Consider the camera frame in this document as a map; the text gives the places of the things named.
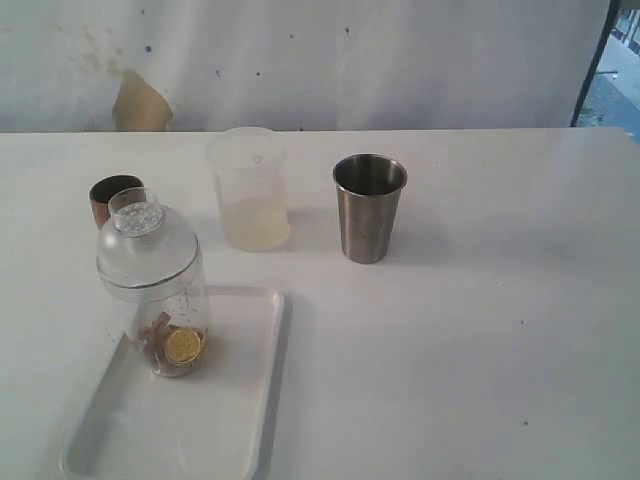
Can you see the stainless steel cup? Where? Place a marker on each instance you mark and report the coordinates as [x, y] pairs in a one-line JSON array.
[[368, 188]]

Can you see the brown wooden cup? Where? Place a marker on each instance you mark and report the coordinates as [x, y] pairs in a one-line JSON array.
[[102, 192]]

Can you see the clear strainer lid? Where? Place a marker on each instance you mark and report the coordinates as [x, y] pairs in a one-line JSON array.
[[146, 251]]

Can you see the translucent frosted plastic cup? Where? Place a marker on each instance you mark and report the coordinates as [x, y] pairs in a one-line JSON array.
[[248, 169]]

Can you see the dark window frame post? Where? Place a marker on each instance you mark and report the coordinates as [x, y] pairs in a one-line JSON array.
[[610, 20]]

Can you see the clear graduated shaker cup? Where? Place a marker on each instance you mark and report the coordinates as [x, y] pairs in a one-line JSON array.
[[185, 300]]

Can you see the white rectangular tray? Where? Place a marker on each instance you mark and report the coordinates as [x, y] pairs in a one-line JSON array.
[[125, 422]]

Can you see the wooden cubes and gold coins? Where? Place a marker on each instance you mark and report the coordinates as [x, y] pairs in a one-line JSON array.
[[171, 350]]

